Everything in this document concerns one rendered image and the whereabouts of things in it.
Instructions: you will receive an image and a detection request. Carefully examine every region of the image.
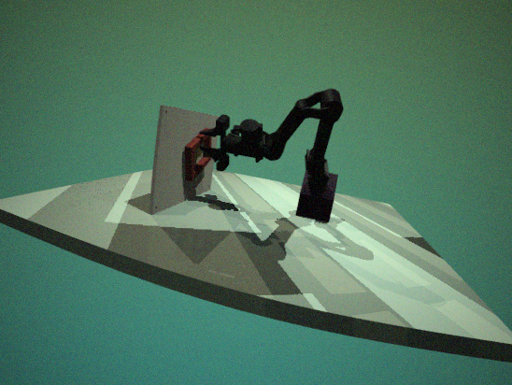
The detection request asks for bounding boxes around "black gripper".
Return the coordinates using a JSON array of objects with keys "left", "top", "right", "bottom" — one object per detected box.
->
[{"left": 198, "top": 114, "right": 242, "bottom": 171}]

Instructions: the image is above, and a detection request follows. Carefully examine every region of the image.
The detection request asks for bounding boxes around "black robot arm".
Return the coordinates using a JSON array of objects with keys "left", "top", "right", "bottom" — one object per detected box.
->
[{"left": 228, "top": 88, "right": 343, "bottom": 191}]

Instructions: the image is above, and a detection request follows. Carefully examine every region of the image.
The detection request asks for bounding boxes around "dark red rectangular picture frame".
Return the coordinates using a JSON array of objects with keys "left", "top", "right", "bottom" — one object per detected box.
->
[{"left": 185, "top": 134, "right": 212, "bottom": 181}]

